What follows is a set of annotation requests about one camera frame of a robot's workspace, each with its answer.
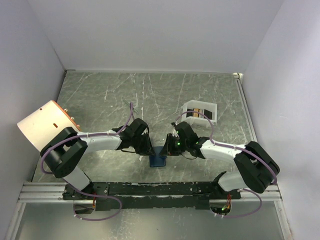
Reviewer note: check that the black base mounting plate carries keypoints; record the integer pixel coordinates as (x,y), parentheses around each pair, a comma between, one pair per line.
(149,195)

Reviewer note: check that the white plastic bin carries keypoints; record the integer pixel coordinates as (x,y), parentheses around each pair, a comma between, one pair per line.
(204,122)

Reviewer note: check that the stack of credit cards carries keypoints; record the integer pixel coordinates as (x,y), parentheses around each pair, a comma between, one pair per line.
(199,113)

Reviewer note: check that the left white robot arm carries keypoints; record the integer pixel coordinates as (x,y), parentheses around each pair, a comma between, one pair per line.
(63,153)

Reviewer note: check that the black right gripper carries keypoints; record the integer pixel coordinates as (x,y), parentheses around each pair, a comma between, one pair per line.
(168,149)

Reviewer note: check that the aluminium frame rail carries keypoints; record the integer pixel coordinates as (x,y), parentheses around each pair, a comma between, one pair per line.
(190,210)

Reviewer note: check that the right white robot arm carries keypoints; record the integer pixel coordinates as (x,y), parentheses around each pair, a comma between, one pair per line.
(255,169)

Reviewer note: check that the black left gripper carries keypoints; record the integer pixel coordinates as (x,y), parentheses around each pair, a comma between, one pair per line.
(147,150)

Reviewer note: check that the blue leather card holder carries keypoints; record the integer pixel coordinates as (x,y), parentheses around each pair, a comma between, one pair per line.
(157,160)

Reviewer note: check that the beige cylindrical lamp shade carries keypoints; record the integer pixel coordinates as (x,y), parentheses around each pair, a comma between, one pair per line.
(45,123)

